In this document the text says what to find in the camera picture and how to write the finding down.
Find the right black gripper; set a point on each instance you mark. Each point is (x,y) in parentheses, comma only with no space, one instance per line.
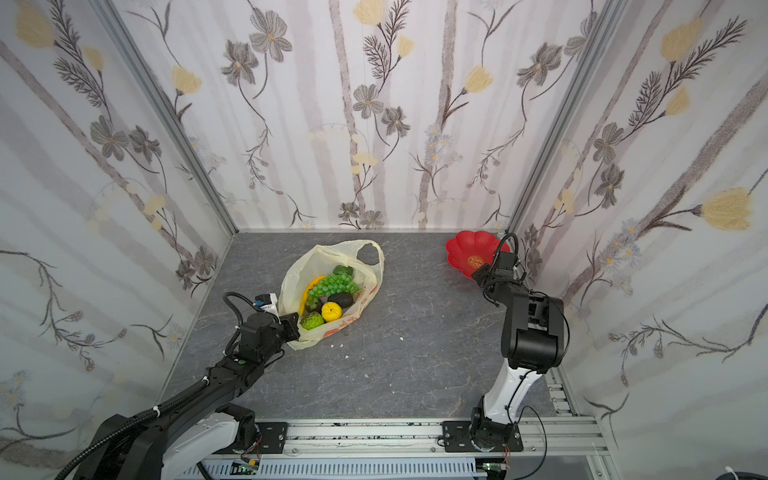
(498,271)

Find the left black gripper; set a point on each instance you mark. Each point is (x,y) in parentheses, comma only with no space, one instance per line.
(289,327)

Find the red flower-shaped plate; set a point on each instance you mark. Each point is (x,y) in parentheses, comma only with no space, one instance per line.
(468,251)

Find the yellow plastic bag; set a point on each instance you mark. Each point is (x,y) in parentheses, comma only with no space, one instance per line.
(362,259)

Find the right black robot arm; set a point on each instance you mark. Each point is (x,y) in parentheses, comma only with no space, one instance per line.
(534,339)

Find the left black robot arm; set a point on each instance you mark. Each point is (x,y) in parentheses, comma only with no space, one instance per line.
(133,447)

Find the green bumpy fake fruit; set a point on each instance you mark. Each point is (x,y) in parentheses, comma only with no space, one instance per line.
(312,321)

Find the yellow fake banana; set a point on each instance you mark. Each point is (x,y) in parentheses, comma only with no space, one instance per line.
(306,294)

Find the yellow fake lemon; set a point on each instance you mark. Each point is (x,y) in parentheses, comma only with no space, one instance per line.
(331,311)

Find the dark fake avocado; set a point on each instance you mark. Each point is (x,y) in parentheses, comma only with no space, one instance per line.
(343,299)

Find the green fake grapes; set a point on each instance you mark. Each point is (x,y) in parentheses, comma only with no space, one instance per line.
(331,284)

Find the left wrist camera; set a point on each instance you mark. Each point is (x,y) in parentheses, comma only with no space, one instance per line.
(267,302)

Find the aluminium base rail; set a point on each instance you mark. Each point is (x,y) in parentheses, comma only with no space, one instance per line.
(553,447)

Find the white perforated cable duct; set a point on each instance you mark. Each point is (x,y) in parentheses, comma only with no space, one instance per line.
(356,468)

